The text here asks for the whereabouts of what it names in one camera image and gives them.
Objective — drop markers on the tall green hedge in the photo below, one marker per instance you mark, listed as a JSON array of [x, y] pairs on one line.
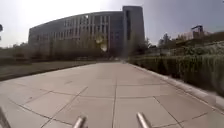
[[190, 68]]

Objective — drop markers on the green planted slope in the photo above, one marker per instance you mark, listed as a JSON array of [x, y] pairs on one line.
[[196, 46]]

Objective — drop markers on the large grey curved building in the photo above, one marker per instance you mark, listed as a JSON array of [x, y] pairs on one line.
[[86, 30]]

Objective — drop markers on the grey stone kerb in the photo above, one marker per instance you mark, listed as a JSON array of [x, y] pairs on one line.
[[186, 87]]

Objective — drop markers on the grey paved slab plaza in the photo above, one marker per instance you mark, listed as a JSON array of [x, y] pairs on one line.
[[110, 83]]

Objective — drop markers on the robot's own part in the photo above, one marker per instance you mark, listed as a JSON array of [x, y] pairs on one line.
[[142, 120], [79, 122]]

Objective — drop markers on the dull grass strip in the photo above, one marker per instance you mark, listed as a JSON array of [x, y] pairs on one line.
[[36, 68]]

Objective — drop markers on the distant pale building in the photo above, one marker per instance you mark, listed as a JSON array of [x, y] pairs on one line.
[[197, 33]]

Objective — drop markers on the row of bushes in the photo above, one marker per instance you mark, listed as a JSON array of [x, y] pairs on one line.
[[40, 52]]

